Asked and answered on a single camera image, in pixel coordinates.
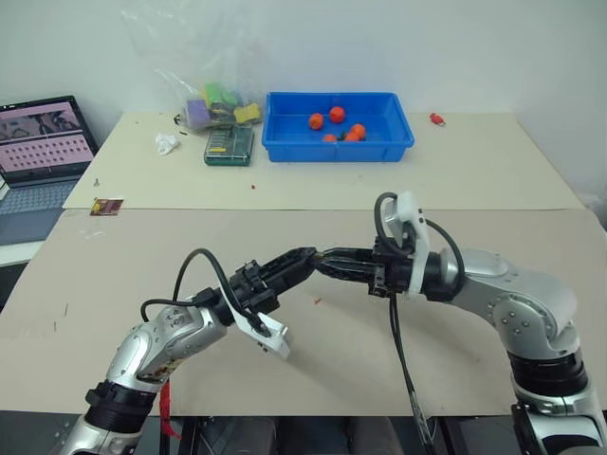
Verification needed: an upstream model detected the cream table board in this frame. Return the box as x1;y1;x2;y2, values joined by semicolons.
62;111;588;211

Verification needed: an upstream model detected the red ribbon strip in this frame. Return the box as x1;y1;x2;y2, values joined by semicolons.
158;376;182;441

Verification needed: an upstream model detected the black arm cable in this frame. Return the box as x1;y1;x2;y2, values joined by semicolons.
373;191;466;304
140;247;267;334

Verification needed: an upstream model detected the purple sponge block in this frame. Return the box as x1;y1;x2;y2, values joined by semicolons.
185;98;212;127

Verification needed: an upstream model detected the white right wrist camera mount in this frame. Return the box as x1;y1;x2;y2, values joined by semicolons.
395;191;432;298

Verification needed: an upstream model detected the long black hanging cable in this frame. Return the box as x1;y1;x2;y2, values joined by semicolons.
389;291;435;455

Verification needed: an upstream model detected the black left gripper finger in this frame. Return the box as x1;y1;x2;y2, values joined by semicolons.
258;246;319;282
265;260;316;298

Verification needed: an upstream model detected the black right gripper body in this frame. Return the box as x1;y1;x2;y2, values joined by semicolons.
366;235;414;300

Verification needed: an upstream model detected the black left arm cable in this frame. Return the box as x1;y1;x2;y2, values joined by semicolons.
140;247;267;334

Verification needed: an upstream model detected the green screwdriver bit case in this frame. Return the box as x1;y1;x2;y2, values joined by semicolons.
203;124;256;168

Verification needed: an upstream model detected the crumpled white paper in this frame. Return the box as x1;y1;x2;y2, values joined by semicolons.
155;133;184;156

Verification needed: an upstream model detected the clear plastic bag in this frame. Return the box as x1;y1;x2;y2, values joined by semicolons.
120;7;267;132

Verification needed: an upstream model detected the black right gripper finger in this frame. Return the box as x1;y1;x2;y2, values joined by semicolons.
324;246;381;264
316;259;377;285

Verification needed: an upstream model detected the small yellow red card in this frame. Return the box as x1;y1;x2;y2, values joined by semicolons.
89;197;126;218

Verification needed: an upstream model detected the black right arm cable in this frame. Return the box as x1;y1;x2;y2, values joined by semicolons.
373;191;466;304

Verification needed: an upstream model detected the green sponge block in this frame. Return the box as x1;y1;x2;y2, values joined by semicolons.
203;82;238;105

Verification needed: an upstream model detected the yellow sponge block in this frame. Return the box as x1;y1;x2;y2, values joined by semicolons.
233;103;263;124

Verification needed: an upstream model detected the blue plastic bin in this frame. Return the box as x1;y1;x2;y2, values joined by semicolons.
262;91;416;164

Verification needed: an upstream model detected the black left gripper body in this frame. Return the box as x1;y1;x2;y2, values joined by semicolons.
230;259;282;315

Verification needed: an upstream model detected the open laptop computer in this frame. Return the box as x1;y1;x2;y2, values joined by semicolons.
0;95;101;246

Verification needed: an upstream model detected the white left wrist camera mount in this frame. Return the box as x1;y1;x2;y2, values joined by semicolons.
230;294;292;359

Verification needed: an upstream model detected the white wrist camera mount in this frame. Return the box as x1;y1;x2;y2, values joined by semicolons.
230;294;292;359
395;191;432;298

